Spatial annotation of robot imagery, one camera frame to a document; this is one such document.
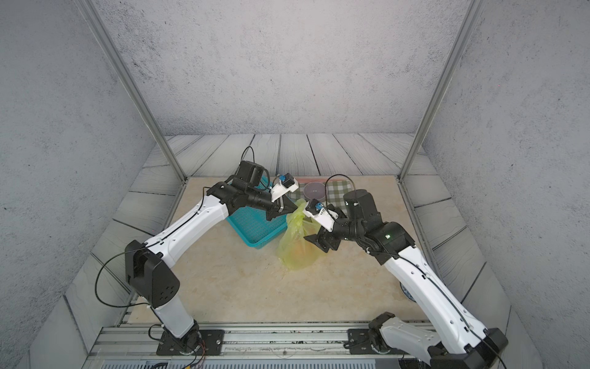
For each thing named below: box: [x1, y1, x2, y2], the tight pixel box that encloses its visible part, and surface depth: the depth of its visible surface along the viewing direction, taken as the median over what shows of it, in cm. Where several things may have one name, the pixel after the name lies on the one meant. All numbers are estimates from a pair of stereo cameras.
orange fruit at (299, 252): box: [288, 242, 312, 264], surface depth 79 cm
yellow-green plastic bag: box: [276, 198, 325, 271], surface depth 76 cm
